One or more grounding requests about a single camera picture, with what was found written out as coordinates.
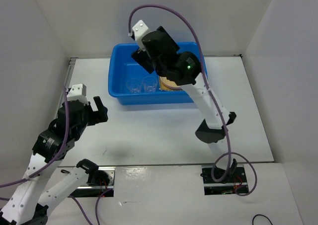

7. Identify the yellow plastic plate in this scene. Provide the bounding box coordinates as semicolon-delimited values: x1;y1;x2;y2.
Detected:
160;76;180;89

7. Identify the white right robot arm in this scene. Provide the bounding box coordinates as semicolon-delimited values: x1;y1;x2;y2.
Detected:
129;20;236;144

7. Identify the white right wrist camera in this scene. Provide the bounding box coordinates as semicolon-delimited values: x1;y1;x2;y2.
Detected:
128;20;151;51

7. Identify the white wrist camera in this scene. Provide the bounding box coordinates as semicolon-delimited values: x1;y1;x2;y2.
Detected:
128;20;151;51
67;83;88;105

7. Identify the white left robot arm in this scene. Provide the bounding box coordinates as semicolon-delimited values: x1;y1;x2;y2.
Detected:
0;96;108;225

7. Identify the woven bamboo mat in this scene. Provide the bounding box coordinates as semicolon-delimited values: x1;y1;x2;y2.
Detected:
159;76;182;91

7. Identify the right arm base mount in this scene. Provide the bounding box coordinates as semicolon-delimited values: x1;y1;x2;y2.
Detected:
200;164;250;196

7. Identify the black cable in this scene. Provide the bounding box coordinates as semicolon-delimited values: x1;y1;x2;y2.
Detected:
252;214;274;225

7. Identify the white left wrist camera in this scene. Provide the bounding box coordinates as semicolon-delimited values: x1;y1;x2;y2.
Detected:
67;83;88;105

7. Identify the pink plastic plate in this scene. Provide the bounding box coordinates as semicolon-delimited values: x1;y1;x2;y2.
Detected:
160;82;181;91

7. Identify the clear plastic cup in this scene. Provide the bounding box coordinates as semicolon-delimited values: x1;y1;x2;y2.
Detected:
126;78;142;93
142;76;158;92

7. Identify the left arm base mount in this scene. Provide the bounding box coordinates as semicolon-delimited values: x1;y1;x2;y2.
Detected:
71;167;115;198

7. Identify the blue plastic bin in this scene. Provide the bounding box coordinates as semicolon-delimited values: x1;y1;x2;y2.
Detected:
108;42;206;105

